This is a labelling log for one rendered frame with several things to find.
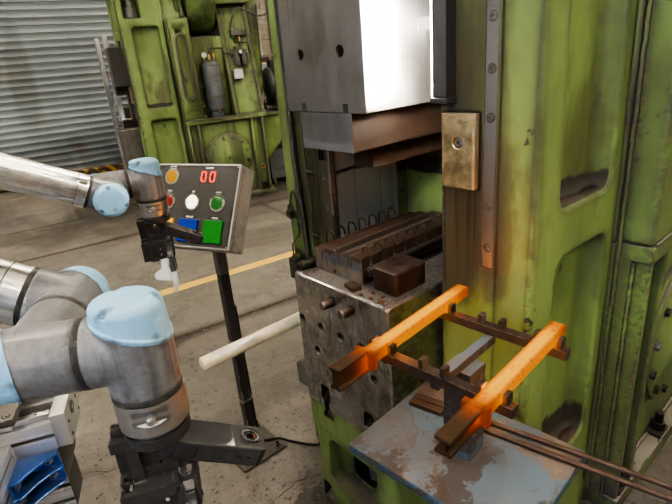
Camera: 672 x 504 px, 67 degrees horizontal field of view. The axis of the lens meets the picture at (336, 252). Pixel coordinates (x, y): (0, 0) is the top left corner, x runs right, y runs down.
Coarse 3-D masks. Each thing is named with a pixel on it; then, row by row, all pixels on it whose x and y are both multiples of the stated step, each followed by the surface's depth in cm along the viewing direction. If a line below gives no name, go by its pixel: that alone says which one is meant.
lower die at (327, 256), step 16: (384, 224) 159; (416, 224) 154; (432, 224) 155; (336, 240) 152; (352, 240) 148; (384, 240) 146; (400, 240) 144; (320, 256) 148; (336, 256) 142; (352, 256) 136; (368, 256) 135; (384, 256) 140; (336, 272) 144; (352, 272) 138
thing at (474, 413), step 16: (544, 336) 96; (528, 352) 92; (544, 352) 93; (512, 368) 88; (528, 368) 89; (496, 384) 84; (512, 384) 85; (464, 400) 80; (480, 400) 81; (496, 400) 81; (464, 416) 77; (480, 416) 79; (448, 432) 74; (464, 432) 77; (448, 448) 74
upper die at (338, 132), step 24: (312, 120) 132; (336, 120) 125; (360, 120) 123; (384, 120) 128; (408, 120) 134; (432, 120) 140; (312, 144) 135; (336, 144) 128; (360, 144) 124; (384, 144) 130
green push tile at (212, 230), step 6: (204, 222) 162; (210, 222) 161; (216, 222) 160; (222, 222) 159; (204, 228) 162; (210, 228) 161; (216, 228) 160; (222, 228) 159; (204, 234) 161; (210, 234) 160; (216, 234) 159; (204, 240) 161; (210, 240) 160; (216, 240) 159
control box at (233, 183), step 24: (168, 168) 172; (192, 168) 168; (216, 168) 164; (240, 168) 161; (168, 192) 170; (192, 192) 167; (216, 192) 163; (240, 192) 161; (192, 216) 165; (216, 216) 161; (240, 216) 162; (240, 240) 163
